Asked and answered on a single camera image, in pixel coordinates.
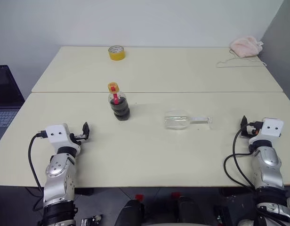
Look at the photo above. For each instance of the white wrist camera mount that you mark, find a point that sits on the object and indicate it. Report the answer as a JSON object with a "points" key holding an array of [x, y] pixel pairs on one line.
{"points": [[272, 128], [56, 134]]}

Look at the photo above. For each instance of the dark soda bottle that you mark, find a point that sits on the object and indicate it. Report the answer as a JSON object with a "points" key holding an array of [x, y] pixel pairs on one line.
{"points": [[120, 108]]}

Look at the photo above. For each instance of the dark laptop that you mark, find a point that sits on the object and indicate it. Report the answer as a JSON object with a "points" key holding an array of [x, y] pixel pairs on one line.
{"points": [[3, 89]]}

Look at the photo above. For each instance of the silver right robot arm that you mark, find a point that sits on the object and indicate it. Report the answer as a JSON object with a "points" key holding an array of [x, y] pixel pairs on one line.
{"points": [[269, 164]]}

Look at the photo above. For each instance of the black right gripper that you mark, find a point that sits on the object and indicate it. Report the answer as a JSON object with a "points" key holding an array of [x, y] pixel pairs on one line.
{"points": [[249, 131]]}

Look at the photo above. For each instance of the yellow tape roll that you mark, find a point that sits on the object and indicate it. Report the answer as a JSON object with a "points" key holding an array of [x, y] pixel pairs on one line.
{"points": [[116, 56]]}

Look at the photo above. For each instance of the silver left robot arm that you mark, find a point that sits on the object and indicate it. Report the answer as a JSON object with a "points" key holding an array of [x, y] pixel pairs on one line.
{"points": [[58, 169]]}

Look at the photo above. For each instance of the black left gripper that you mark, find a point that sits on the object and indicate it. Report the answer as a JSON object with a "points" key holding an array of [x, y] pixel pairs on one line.
{"points": [[78, 138]]}

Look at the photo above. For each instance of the dark rounded shape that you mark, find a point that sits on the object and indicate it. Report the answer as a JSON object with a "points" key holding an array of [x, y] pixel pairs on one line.
{"points": [[129, 212]]}

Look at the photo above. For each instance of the pink fluffy cloth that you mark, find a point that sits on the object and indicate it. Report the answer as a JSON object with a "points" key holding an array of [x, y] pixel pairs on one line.
{"points": [[245, 47]]}

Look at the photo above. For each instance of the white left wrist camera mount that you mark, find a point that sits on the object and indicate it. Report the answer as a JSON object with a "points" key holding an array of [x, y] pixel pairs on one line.
{"points": [[56, 134]]}

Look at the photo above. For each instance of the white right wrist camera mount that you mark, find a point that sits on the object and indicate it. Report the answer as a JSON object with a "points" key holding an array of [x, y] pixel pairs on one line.
{"points": [[272, 128]]}

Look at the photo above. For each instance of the yellow bottle cap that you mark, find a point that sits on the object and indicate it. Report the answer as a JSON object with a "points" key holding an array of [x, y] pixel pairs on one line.
{"points": [[110, 84]]}

